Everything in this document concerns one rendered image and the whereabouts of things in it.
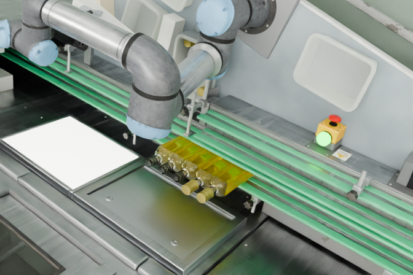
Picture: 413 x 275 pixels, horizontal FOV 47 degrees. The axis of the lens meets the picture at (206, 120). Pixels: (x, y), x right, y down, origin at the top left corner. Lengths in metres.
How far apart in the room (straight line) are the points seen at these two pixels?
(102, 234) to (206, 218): 0.34
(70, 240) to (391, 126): 1.02
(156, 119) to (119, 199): 0.52
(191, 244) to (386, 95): 0.73
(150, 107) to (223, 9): 0.44
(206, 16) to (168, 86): 0.41
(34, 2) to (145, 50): 0.34
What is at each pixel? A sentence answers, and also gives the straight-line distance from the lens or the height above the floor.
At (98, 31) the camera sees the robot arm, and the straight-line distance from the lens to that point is 1.18.
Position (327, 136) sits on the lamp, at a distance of 1.51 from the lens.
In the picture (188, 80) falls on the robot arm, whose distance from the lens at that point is 1.30.
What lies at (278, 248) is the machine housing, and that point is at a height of 0.98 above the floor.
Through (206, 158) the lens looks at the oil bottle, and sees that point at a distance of 1.57.
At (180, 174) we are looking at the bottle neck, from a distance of 1.50.
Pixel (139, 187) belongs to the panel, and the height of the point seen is 1.13.
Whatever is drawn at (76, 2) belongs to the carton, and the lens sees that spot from 1.68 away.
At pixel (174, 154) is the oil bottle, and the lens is 1.56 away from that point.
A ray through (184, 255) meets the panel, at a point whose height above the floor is 1.26.
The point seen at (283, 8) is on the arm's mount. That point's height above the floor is 0.77.
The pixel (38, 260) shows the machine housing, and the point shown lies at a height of 1.54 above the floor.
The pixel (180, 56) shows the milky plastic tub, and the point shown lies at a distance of 1.78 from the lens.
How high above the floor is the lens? 2.16
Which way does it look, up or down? 49 degrees down
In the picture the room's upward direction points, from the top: 116 degrees counter-clockwise
